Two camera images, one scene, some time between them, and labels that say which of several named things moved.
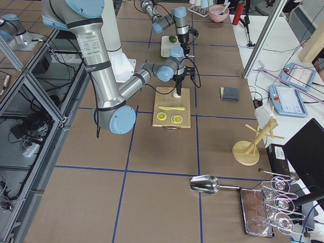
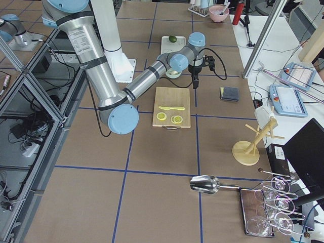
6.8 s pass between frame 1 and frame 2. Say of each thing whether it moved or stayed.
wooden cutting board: stayed
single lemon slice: stayed
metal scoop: stayed
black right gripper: moved
